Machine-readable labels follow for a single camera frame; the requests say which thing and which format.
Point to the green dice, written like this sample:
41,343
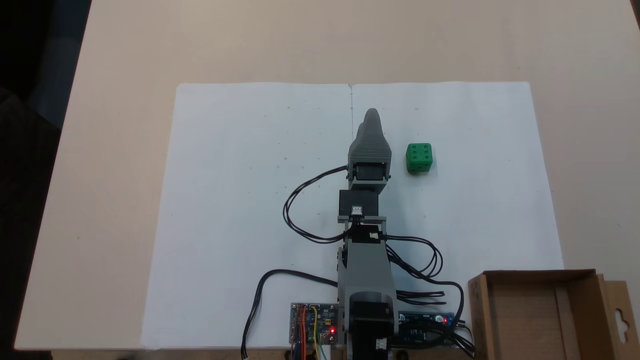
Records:
419,158

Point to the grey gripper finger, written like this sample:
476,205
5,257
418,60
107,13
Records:
372,140
357,131

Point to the large white paper sheet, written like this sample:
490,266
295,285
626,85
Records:
240,200

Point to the blue circuit board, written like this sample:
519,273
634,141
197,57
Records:
425,327

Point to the brown cardboard box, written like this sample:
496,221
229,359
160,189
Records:
540,315

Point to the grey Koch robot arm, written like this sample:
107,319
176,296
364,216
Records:
367,270

